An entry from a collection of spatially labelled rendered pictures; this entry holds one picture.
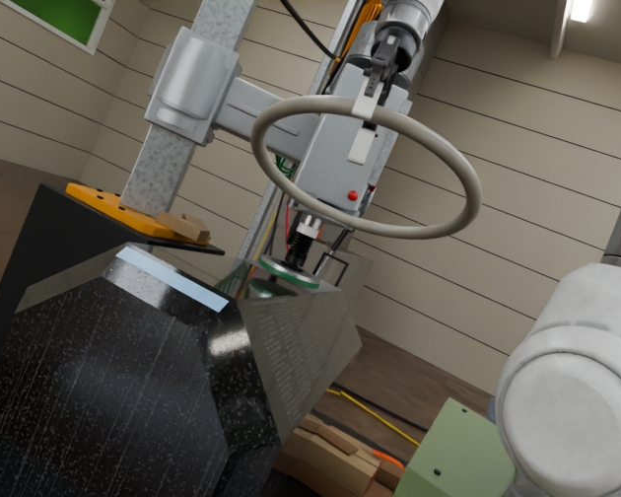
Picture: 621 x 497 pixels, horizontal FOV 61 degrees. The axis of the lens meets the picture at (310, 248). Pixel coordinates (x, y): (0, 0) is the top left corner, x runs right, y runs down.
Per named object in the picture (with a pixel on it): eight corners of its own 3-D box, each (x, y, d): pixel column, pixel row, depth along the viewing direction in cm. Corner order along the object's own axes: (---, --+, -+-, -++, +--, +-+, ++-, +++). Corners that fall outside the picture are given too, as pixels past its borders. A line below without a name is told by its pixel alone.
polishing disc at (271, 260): (322, 281, 185) (323, 278, 185) (314, 286, 164) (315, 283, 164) (268, 256, 188) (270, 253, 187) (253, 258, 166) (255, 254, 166)
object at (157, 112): (120, 108, 220) (158, 17, 217) (169, 132, 253) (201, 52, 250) (184, 136, 209) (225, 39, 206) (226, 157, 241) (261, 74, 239)
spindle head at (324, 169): (285, 194, 199) (333, 85, 196) (337, 218, 201) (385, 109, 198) (288, 194, 163) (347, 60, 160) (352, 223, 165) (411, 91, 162)
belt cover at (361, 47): (315, 110, 252) (330, 78, 251) (363, 132, 255) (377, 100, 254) (342, 59, 157) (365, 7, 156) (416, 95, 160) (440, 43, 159)
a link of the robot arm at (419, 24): (425, 42, 98) (416, 67, 96) (379, 30, 99) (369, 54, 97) (435, 4, 89) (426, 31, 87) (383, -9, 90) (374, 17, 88)
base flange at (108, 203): (58, 189, 218) (63, 178, 218) (134, 207, 265) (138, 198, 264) (147, 236, 202) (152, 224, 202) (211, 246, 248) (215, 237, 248)
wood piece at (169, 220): (155, 221, 217) (160, 210, 217) (166, 223, 227) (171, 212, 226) (196, 242, 213) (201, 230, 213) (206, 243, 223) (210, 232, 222)
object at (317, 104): (238, 180, 128) (242, 170, 129) (416, 259, 134) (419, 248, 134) (266, 62, 82) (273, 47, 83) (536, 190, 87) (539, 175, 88)
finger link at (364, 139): (360, 126, 94) (359, 129, 94) (347, 159, 91) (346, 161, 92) (376, 131, 93) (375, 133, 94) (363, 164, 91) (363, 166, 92)
